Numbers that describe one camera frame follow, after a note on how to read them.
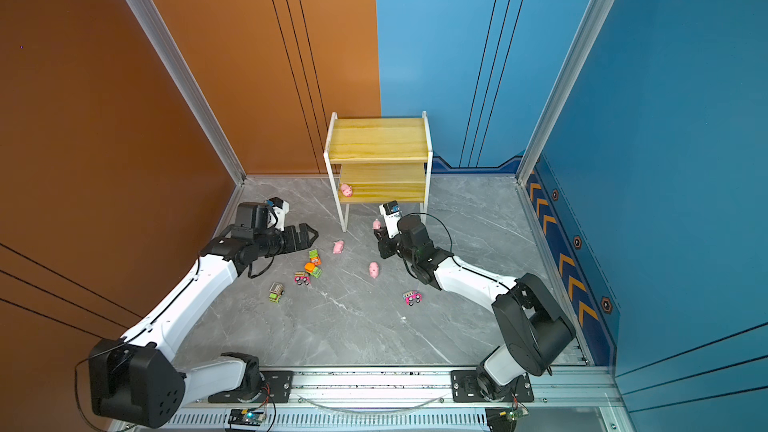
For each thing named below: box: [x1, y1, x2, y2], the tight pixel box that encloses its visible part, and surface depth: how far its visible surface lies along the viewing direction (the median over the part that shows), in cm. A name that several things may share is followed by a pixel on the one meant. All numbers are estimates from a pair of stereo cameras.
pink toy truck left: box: [293, 271, 311, 286], surface depth 93 cm
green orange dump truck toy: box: [309, 249, 322, 266], surface depth 96 cm
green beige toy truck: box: [268, 282, 285, 304], surface depth 89 cm
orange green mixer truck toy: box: [304, 262, 323, 279], surface depth 93 cm
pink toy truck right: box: [403, 290, 423, 307], surface depth 88 cm
